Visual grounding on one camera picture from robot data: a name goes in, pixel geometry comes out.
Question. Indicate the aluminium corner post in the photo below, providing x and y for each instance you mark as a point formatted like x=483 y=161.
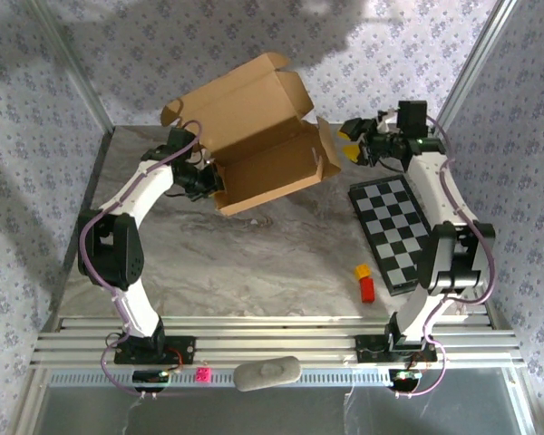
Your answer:
x=76 y=68
x=470 y=68

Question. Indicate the small black circuit board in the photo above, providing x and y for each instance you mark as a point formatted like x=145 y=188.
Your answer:
x=405 y=378
x=149 y=376

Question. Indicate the grey oval stone pad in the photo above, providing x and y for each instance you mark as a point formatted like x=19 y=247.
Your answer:
x=267 y=374

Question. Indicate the grey lower panel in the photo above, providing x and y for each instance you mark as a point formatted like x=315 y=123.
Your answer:
x=272 y=412

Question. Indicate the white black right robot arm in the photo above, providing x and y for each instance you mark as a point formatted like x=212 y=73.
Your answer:
x=435 y=190

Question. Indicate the pink toy brick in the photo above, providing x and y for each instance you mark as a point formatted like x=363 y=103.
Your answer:
x=203 y=375

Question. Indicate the red toy brick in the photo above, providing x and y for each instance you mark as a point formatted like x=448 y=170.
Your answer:
x=367 y=291

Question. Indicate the aluminium side rails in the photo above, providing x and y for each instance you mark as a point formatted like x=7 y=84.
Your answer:
x=485 y=312

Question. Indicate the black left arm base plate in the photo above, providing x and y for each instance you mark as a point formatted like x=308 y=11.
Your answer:
x=186 y=349

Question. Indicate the aluminium rail frame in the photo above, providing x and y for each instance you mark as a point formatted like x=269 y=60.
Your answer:
x=272 y=337

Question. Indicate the brown cardboard box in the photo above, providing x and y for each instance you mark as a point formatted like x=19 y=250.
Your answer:
x=263 y=167

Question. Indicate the black grey checkerboard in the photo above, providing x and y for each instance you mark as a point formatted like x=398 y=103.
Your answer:
x=390 y=226

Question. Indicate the yellow toy brick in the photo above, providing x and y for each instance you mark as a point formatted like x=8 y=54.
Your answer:
x=363 y=271

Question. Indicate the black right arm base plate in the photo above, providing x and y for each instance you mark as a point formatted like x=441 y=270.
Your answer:
x=367 y=349

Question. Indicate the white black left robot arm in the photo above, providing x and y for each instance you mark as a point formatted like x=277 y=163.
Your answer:
x=140 y=190

